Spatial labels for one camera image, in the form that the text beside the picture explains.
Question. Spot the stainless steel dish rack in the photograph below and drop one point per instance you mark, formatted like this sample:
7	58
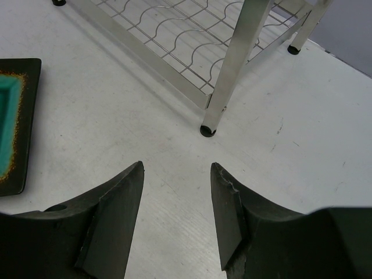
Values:
202	48

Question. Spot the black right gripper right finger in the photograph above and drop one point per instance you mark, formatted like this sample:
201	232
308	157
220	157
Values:
258	238

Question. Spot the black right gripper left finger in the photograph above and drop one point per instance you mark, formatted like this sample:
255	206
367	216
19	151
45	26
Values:
88	236

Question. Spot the square black teal plate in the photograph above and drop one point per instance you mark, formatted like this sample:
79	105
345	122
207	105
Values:
19	86

